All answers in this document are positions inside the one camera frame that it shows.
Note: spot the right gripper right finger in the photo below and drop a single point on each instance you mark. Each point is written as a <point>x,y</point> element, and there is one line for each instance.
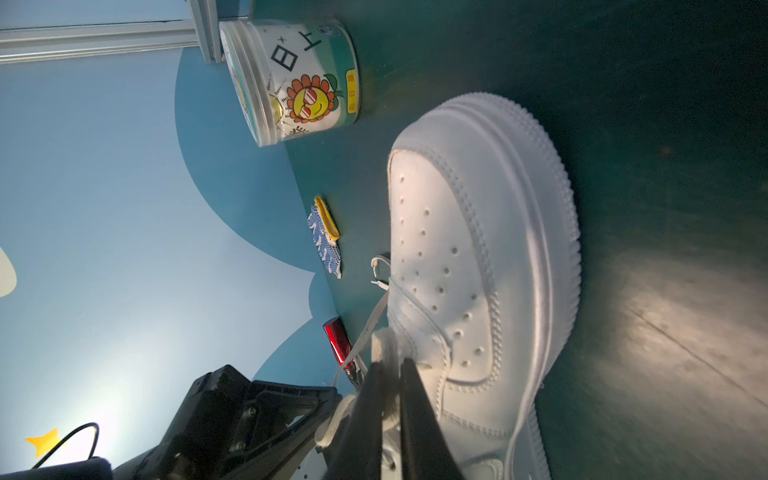
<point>425,454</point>

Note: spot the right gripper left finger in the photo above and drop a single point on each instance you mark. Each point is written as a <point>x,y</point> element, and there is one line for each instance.
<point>359,455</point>

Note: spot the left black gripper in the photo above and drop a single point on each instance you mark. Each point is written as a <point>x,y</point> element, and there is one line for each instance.
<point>229,427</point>

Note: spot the white shoelace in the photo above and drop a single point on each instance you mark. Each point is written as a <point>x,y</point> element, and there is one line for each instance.
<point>384,352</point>

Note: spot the white sneaker shoe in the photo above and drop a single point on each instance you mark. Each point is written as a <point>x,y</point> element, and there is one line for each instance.
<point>485,275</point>

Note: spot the red bottle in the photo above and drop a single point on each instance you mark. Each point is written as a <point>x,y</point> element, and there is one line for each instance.
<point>341,346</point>

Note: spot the blue dotted work glove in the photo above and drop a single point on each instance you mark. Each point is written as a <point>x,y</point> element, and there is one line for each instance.
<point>325,236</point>

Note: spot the round sunflower label canister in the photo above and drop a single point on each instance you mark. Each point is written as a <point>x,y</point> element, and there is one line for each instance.
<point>292,79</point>

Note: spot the aluminium frame left post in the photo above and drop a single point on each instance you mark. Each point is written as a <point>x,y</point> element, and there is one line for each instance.
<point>205,18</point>

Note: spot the aluminium frame back bar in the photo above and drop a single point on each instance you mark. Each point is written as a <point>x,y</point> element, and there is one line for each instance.
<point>28,45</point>

